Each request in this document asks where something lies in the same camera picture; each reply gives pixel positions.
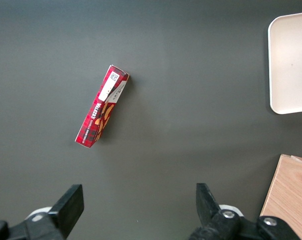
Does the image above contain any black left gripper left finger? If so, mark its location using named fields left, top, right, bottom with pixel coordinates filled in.
left=0, top=184, right=85, bottom=240

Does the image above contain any red tartan shortbread box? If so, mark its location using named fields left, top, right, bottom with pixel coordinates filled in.
left=74, top=64, right=130, bottom=150

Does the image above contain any cream plastic tray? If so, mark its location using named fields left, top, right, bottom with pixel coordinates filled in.
left=267, top=11, right=302, bottom=115

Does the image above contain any light wooden board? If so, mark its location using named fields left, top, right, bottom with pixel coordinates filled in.
left=259, top=153, right=302, bottom=240

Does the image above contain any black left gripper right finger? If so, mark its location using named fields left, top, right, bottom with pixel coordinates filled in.
left=188, top=182, right=302, bottom=240

